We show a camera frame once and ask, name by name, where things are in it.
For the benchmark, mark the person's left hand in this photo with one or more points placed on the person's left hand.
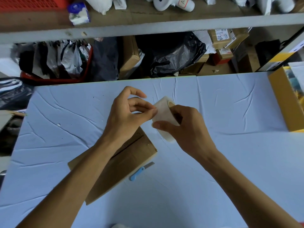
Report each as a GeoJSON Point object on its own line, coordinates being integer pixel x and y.
{"type": "Point", "coordinates": [121, 121]}

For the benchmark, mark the person's right hand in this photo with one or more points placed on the person's right hand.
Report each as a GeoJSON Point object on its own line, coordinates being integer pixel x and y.
{"type": "Point", "coordinates": [192, 132]}

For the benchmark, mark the person's left thumb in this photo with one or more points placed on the person's left thumb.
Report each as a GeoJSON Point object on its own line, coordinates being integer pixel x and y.
{"type": "Point", "coordinates": [147, 117]}

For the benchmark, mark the person's right thumb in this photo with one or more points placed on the person's right thumb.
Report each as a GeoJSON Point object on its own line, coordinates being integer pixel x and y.
{"type": "Point", "coordinates": [165, 127]}

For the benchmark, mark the clear packing tape roll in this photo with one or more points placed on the clear packing tape roll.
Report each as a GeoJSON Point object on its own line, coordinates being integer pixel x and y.
{"type": "Point", "coordinates": [162, 111]}

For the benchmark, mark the person's right forearm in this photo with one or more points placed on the person's right forearm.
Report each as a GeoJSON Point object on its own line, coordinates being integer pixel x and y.
{"type": "Point", "coordinates": [247, 194]}

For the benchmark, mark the person's left forearm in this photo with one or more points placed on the person's left forearm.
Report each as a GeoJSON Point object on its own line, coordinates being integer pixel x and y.
{"type": "Point", "coordinates": [71, 187]}

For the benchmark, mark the flat brown cardboard box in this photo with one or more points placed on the flat brown cardboard box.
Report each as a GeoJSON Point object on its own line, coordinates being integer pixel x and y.
{"type": "Point", "coordinates": [125, 161]}

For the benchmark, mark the blue utility knife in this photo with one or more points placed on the blue utility knife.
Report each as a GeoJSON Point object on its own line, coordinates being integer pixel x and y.
{"type": "Point", "coordinates": [139, 173]}

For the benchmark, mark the upright brown cardboard box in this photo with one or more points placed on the upright brown cardboard box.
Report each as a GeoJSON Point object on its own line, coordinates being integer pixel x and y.
{"type": "Point", "coordinates": [129, 56]}

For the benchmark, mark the low brown cardboard box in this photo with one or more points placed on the low brown cardboard box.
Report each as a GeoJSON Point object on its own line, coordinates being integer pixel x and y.
{"type": "Point", "coordinates": [193, 67]}

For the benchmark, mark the black garbage bag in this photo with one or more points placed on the black garbage bag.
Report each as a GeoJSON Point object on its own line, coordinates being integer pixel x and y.
{"type": "Point", "coordinates": [171, 53]}

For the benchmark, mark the dark grey plastic bag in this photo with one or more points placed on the dark grey plastic bag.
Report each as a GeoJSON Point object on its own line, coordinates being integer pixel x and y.
{"type": "Point", "coordinates": [105, 59]}

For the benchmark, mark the white wrinkled table cover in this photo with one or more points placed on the white wrinkled table cover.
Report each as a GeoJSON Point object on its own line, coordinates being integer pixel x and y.
{"type": "Point", "coordinates": [237, 151]}

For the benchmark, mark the grey metal shelf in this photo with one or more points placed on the grey metal shelf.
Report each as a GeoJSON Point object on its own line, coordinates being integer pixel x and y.
{"type": "Point", "coordinates": [147, 27]}

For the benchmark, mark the red and brown box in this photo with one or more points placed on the red and brown box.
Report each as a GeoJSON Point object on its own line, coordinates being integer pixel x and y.
{"type": "Point", "coordinates": [222, 56]}

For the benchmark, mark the red basket with bags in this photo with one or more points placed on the red basket with bags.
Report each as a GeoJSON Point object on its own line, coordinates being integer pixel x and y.
{"type": "Point", "coordinates": [57, 61]}

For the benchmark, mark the labelled brown cardboard box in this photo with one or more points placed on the labelled brown cardboard box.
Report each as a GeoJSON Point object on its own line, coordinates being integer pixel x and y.
{"type": "Point", "coordinates": [228, 37]}

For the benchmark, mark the white handheld controller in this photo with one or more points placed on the white handheld controller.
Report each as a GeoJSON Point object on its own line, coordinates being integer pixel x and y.
{"type": "Point", "coordinates": [171, 3]}

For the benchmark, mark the yellow cardboard box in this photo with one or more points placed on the yellow cardboard box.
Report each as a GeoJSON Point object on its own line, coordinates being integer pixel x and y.
{"type": "Point", "coordinates": [282, 102]}

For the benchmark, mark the blue white tissue pack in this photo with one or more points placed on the blue white tissue pack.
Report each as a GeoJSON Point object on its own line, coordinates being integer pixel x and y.
{"type": "Point", "coordinates": [79, 14]}

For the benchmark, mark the small black bag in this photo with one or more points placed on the small black bag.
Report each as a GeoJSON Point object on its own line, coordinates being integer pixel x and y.
{"type": "Point", "coordinates": [267, 52]}

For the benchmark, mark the black and white plastic bag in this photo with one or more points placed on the black and white plastic bag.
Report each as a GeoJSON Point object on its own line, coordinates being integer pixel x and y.
{"type": "Point", "coordinates": [13, 93]}

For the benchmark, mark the pile of white bags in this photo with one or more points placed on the pile of white bags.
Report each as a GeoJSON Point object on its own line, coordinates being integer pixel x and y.
{"type": "Point", "coordinates": [266, 3]}

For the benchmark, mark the red plastic crate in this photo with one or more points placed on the red plastic crate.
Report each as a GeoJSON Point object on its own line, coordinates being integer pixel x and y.
{"type": "Point", "coordinates": [33, 3]}

